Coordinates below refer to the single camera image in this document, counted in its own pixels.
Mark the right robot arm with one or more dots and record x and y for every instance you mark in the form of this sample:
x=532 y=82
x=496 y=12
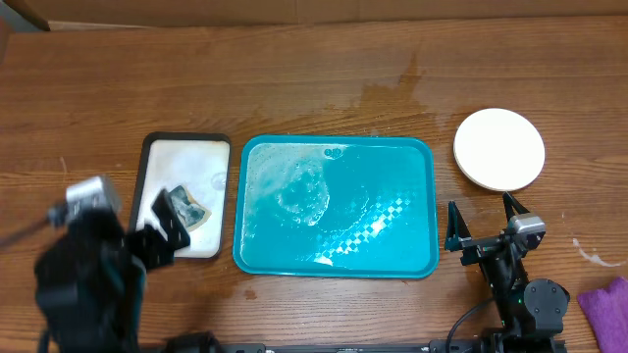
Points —
x=531 y=311

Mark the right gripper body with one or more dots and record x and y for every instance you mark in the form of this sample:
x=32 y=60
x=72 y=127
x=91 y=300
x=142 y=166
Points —
x=481 y=249

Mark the black tray with white liner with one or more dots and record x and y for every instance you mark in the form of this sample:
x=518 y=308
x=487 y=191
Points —
x=198 y=161

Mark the purple cloth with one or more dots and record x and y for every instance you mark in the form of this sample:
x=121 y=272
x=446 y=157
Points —
x=606 y=312

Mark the white plate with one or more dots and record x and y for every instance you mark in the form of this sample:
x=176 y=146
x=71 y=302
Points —
x=499 y=149

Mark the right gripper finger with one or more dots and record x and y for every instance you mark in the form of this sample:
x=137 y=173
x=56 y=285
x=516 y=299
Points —
x=512 y=206
x=457 y=231

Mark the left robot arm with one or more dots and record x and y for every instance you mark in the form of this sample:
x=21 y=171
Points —
x=90 y=283

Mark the green and yellow sponge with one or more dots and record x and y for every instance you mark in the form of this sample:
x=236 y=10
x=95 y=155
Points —
x=191 y=213

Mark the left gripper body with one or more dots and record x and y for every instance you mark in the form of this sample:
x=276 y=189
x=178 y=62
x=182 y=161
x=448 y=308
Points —
x=148 y=250

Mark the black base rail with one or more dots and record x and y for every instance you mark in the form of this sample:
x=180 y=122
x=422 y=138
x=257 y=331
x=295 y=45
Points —
x=206 y=342

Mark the teal plastic serving tray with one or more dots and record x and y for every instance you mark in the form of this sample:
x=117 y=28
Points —
x=336 y=206

